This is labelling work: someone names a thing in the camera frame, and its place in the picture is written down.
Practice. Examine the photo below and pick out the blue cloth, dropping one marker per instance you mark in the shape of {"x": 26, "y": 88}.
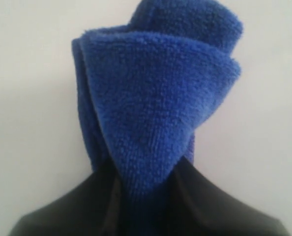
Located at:
{"x": 144, "y": 87}

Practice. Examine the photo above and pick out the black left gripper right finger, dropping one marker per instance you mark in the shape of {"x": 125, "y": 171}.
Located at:
{"x": 197, "y": 207}

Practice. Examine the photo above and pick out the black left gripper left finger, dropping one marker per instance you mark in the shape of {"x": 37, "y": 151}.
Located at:
{"x": 91, "y": 209}

